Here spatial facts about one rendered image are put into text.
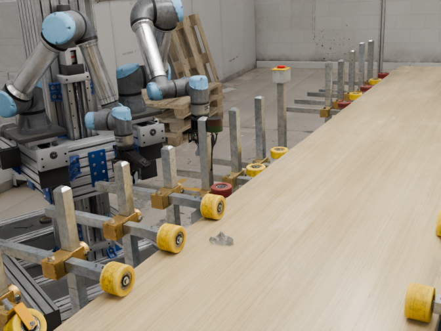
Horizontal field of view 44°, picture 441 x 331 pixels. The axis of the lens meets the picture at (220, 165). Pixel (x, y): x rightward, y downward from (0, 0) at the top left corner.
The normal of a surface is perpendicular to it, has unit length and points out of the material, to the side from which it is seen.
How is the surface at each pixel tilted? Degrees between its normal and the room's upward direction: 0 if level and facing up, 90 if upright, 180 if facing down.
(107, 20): 90
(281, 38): 90
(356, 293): 0
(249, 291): 0
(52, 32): 85
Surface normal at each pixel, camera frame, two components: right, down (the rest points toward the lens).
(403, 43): -0.39, 0.32
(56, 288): -0.05, -0.94
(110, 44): 0.92, 0.08
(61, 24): -0.18, 0.26
